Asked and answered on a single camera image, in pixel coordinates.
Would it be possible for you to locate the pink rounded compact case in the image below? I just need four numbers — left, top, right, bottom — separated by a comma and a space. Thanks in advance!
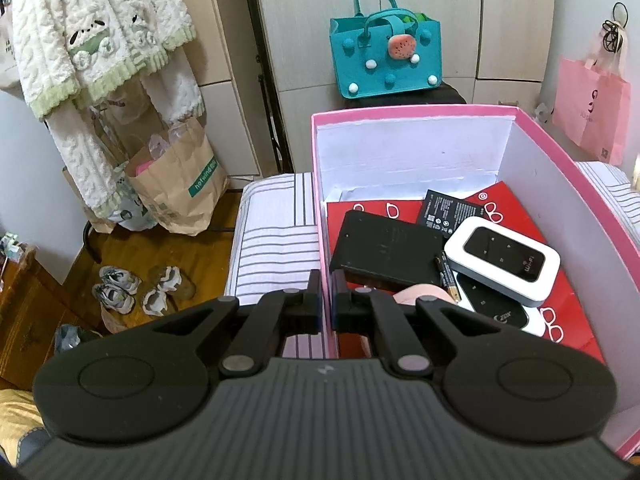
359, 282, 457, 359

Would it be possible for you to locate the black power bank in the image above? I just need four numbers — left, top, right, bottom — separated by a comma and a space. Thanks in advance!
330, 210, 444, 292

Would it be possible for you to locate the black gold pen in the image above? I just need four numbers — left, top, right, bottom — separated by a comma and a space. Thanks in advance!
435, 252, 461, 304

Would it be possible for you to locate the black phone battery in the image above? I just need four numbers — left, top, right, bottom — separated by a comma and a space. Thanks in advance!
416, 190, 485, 238

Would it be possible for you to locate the white black pocket router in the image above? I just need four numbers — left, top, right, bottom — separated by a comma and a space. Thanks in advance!
444, 217, 561, 308

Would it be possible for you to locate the pink cardboard storage box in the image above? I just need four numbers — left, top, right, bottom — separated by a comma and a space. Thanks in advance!
310, 105, 639, 457

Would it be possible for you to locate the white striped bed cover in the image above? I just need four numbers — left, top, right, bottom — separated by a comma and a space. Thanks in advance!
224, 162, 639, 359

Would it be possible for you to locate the brown white slipper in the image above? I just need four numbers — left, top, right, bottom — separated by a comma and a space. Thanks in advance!
149, 266, 196, 301
142, 288, 176, 318

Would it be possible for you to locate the brown paper shopping bag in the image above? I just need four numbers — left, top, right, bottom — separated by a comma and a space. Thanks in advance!
62, 116, 230, 238

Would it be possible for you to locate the grey white sneaker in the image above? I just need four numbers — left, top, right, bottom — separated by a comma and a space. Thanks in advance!
92, 283, 134, 315
99, 266, 141, 296

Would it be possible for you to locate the red eyeglasses print bag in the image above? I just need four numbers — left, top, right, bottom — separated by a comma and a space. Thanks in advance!
328, 182, 604, 361

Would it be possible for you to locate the yellow waste bin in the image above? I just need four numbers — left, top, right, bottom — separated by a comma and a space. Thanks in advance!
53, 324, 102, 356

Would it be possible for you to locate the black suitcase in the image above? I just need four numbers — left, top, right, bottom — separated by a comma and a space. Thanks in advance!
345, 82, 466, 108

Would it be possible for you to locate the brown wooden cabinet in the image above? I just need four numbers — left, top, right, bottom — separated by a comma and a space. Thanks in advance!
0, 247, 101, 390

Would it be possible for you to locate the teal felt tote bag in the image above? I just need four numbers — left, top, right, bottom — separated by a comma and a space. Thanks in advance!
329, 0, 442, 100

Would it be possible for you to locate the pink paper shopping bag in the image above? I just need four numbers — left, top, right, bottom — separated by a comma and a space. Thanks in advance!
552, 27, 631, 165

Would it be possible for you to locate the white knitted hanging sweater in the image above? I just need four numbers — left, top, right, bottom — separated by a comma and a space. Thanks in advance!
11, 0, 205, 218

